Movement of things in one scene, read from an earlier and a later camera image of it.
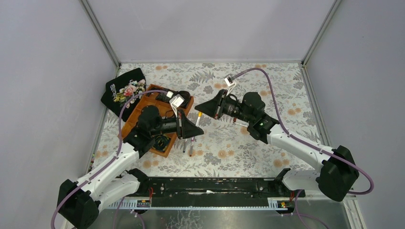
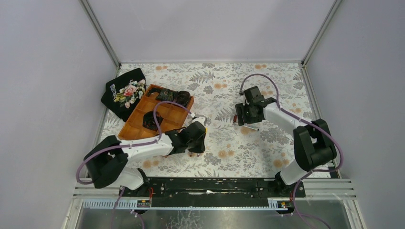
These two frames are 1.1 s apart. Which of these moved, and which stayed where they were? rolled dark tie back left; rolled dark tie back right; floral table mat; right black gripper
Moved: right black gripper
Stayed: floral table mat; rolled dark tie back left; rolled dark tie back right
